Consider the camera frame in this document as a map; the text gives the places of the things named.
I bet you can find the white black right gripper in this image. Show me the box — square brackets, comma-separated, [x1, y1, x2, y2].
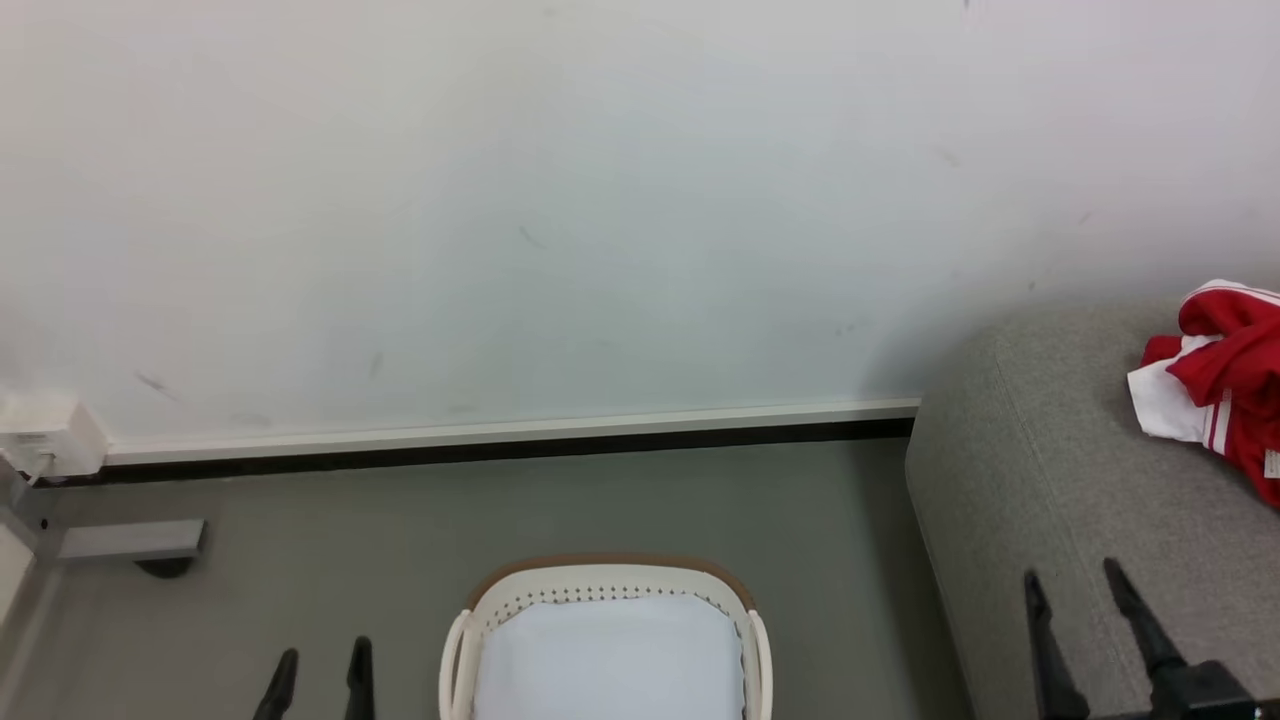
[1023, 558, 1280, 720]

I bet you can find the grey table leg foot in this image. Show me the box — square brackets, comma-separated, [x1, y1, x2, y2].
[0, 455, 207, 563]

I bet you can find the red white striped jacket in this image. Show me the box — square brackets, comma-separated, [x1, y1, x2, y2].
[1127, 279, 1280, 509]

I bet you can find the white wall socket box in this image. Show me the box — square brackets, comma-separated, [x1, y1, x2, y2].
[0, 392, 109, 478]

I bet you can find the white black baseboard strip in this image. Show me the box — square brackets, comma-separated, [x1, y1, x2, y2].
[100, 398, 921, 486]

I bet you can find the white furniture panel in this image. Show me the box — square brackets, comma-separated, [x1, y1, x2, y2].
[0, 520, 37, 627]

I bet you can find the white cloth basket liner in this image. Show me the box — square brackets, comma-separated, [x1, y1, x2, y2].
[473, 594, 747, 720]

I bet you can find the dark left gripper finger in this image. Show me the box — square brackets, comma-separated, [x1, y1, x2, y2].
[345, 636, 375, 720]
[252, 648, 299, 720]

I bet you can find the grey fabric sofa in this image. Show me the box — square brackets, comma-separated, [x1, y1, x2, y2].
[905, 300, 1280, 720]

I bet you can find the cream plastic laundry basket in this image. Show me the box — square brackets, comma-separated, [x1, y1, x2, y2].
[438, 553, 774, 720]

